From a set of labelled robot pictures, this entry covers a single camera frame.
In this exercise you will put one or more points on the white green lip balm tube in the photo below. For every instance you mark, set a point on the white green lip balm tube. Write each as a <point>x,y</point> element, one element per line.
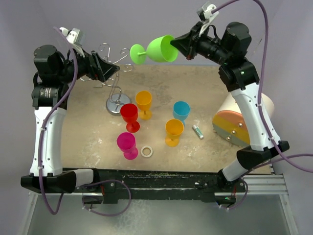
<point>198,132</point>

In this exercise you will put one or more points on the pink plastic wine glass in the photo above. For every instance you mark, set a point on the pink plastic wine glass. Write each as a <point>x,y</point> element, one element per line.
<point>127,144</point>

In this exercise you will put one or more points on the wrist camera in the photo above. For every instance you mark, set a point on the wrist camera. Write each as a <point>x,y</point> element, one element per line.
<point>206,15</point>
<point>75,37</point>

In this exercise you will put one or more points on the orange wine glass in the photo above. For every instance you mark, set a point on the orange wine glass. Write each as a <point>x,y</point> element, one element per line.
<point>144,100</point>
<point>174,129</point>

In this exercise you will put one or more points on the red plastic wine glass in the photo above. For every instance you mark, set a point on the red plastic wine glass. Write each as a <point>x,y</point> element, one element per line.
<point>129,113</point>

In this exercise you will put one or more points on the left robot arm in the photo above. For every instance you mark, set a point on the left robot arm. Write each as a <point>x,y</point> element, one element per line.
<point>53,82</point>

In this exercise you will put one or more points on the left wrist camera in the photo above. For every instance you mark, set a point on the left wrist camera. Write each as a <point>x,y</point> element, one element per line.
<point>75,37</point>

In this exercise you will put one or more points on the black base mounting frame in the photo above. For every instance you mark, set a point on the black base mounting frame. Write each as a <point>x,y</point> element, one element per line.
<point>160,185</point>

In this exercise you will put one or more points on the blue plastic wine glass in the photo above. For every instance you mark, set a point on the blue plastic wine glass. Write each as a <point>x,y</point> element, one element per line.
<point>181,110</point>

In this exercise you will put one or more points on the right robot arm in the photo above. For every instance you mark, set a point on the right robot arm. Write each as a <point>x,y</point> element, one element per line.
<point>241,79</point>

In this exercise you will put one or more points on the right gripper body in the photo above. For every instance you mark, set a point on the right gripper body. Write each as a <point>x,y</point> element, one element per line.
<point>195,31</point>

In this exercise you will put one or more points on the green plastic wine glass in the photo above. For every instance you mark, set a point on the green plastic wine glass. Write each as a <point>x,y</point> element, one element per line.
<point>158,50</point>

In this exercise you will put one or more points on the aluminium rail frame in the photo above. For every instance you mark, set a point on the aluminium rail frame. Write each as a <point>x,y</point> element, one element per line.
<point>273,185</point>

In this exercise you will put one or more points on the orange wine glass front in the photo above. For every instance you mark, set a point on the orange wine glass front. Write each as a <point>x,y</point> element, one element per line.
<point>174,129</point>

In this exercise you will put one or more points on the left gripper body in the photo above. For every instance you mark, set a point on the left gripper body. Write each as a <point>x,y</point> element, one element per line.
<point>84,68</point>

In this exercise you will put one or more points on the orange wine glass rear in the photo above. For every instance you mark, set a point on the orange wine glass rear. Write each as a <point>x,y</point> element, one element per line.
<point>144,100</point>

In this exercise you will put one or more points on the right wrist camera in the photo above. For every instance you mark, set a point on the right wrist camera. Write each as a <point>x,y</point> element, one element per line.
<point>206,15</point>

